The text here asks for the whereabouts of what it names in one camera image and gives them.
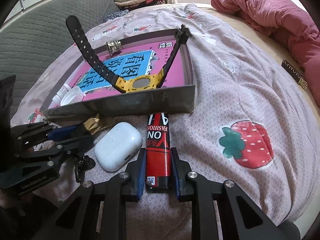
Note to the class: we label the white earbuds case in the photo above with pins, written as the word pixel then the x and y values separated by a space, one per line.
pixel 115 148

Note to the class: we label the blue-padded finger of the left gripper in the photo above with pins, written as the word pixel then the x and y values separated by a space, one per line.
pixel 67 132

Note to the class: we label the grey cardboard box tray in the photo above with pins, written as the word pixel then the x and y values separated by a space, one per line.
pixel 172 100

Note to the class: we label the brass metal knob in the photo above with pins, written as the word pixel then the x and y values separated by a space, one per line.
pixel 114 47

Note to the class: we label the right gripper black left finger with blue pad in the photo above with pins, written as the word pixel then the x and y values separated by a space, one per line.
pixel 98 211

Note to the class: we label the black gold lettered case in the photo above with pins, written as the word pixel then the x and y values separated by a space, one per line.
pixel 294 74

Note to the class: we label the small white pill bottle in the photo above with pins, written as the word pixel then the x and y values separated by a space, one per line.
pixel 61 93

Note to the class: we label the pink blue children's book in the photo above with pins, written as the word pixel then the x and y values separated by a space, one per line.
pixel 94 87

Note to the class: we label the pink crumpled quilt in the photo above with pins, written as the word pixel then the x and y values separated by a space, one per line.
pixel 285 22

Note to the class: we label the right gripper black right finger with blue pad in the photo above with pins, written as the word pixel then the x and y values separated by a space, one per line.
pixel 220 210

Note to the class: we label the grey quilted headboard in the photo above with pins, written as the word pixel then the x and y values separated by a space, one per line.
pixel 35 40

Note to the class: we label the red black lighter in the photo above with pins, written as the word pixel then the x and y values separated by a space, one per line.
pixel 158 155

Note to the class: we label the white plastic bottle cap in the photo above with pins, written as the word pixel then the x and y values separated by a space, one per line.
pixel 74 95

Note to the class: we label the dark patterned cloth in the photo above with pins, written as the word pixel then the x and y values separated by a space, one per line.
pixel 114 15

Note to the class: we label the yellow black wrist watch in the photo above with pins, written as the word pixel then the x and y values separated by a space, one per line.
pixel 122 72

